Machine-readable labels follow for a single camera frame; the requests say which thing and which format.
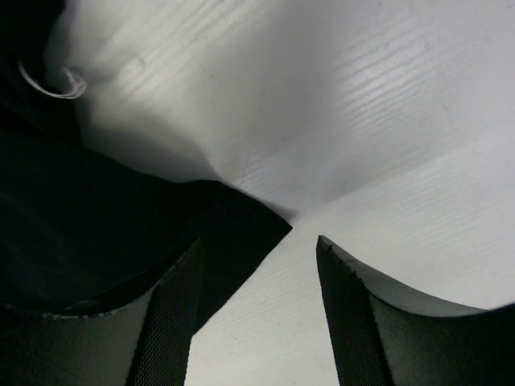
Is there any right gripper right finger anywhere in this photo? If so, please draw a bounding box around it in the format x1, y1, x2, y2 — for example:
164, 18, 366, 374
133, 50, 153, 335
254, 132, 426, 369
316, 236, 514, 385

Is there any black t shirt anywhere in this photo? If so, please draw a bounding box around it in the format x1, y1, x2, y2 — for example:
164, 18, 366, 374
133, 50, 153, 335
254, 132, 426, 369
1, 1, 291, 329

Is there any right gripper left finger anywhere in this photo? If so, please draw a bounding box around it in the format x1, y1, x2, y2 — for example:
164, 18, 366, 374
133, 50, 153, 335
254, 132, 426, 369
1, 240, 204, 385

